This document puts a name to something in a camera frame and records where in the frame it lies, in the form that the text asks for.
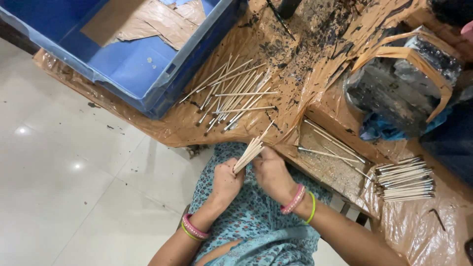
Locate person's left hand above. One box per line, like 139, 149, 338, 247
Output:
211, 158, 246, 208

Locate person's right hand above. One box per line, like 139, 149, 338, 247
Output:
252, 146, 300, 206

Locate bundle of bamboo sticks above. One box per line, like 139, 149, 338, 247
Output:
233, 120, 276, 175

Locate teal floral dress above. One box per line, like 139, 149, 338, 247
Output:
188, 142, 334, 266

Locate pink bangles on right wrist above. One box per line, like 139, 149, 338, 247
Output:
280, 183, 307, 215

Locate pink bangles on wrist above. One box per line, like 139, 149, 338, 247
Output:
181, 213, 211, 240
280, 183, 307, 215

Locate loose bamboo stick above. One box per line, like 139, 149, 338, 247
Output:
313, 129, 367, 164
323, 146, 374, 181
304, 119, 366, 160
297, 146, 361, 164

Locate pink bangles on left wrist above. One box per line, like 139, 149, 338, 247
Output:
181, 213, 211, 240

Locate scattered pile of bare sticks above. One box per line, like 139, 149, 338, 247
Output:
179, 53, 278, 136

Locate wooden rolling board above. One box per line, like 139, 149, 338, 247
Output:
284, 120, 376, 217

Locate green bangle on right wrist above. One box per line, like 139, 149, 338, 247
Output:
303, 191, 317, 225

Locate green bangle on wrist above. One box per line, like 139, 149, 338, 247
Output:
303, 191, 317, 225
180, 222, 202, 243

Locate green bangle on left wrist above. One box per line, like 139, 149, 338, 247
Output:
180, 222, 202, 243

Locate brown plastic table cover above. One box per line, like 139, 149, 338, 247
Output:
33, 0, 473, 266

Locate blue plastic bag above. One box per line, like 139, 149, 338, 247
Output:
359, 105, 454, 142

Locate thin black stick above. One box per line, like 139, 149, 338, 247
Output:
266, 0, 297, 41

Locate black paste lump in plastic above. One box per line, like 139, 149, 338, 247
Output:
345, 25, 465, 138

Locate stack of dark-tipped sticks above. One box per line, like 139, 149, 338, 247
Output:
374, 157, 437, 202

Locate blue plastic crate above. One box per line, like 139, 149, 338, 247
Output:
0, 0, 249, 120

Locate black cylinder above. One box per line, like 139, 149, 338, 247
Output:
277, 0, 303, 20

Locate torn brown paper sheet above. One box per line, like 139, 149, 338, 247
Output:
80, 0, 207, 51

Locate small dark bent stick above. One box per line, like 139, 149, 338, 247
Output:
428, 208, 446, 232

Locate brown tape strap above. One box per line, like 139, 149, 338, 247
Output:
350, 31, 454, 124

